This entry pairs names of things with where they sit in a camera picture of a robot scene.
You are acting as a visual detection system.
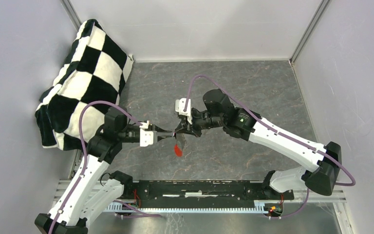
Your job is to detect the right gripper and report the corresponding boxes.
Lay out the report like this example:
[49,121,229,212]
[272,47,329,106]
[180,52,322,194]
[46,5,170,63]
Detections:
[175,108,225,137]

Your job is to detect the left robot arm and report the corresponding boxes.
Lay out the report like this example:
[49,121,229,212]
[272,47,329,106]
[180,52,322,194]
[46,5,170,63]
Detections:
[35,104,175,234]

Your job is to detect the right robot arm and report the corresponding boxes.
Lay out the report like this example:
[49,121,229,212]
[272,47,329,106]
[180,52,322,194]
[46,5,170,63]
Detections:
[175,89,341,199]

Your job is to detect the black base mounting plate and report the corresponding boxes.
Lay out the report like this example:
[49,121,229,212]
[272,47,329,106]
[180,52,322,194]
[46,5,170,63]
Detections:
[120,180,295,208]

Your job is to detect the black white checkered blanket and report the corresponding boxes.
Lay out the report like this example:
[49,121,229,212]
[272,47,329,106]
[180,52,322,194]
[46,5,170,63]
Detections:
[35,19,134,151]

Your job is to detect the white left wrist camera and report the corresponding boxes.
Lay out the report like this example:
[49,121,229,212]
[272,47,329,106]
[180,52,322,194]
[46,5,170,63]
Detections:
[138,120,158,148]

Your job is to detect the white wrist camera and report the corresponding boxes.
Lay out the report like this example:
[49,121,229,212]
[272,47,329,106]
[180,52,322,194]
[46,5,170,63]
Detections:
[175,98,192,124]
[138,120,158,148]

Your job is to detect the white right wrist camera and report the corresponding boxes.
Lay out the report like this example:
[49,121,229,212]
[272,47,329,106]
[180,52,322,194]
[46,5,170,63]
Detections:
[175,98,192,124]

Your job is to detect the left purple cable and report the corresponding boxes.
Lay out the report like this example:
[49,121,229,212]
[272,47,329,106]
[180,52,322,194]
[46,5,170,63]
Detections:
[47,100,162,234]

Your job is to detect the purple cable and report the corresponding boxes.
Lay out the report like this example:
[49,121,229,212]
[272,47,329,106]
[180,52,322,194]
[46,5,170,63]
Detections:
[184,75,356,219]
[47,100,162,234]

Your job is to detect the white toothed cable duct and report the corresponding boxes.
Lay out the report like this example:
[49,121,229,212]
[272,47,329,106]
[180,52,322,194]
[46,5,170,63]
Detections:
[103,202,268,214]

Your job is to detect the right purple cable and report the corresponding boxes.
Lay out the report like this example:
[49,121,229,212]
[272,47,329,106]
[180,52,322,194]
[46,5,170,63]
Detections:
[184,75,356,219]

